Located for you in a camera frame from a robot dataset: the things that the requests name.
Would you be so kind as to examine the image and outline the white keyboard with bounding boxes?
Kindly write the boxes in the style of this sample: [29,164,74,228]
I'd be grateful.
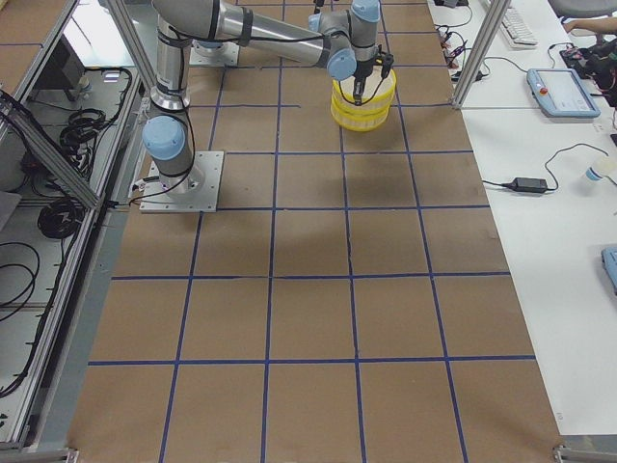
[500,7,538,50]

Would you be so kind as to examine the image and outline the paper cup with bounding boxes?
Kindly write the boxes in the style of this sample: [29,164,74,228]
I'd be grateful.
[581,157,616,197]

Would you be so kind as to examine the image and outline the yellow steamer bottom layer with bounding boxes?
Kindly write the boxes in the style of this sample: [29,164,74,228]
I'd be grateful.
[330,102,389,132]

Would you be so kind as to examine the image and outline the aluminium frame post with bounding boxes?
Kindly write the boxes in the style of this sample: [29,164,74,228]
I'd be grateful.
[451,0,510,109]

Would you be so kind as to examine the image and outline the black power adapter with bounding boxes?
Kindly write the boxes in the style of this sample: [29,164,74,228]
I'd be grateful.
[510,177,550,194]

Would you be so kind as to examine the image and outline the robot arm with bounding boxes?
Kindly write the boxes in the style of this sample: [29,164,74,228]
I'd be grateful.
[142,1,389,198]

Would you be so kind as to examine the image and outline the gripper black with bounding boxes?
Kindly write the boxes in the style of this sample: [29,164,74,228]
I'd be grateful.
[353,57,376,106]
[313,0,325,13]

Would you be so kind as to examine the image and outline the yellow steamer layer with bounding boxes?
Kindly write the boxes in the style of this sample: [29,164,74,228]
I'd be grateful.
[330,102,389,132]
[331,67,397,115]

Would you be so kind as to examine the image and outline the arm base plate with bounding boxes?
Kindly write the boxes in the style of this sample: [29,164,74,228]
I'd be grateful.
[190,41,240,68]
[139,151,225,213]

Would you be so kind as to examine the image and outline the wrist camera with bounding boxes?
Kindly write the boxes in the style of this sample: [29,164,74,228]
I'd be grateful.
[375,50,394,79]

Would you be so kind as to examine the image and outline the yellow steamer top layer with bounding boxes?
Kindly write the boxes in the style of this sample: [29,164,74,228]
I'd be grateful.
[331,67,397,115]

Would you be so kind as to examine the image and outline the blue teach pendant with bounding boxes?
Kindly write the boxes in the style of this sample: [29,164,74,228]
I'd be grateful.
[525,68,601,119]
[601,246,617,292]

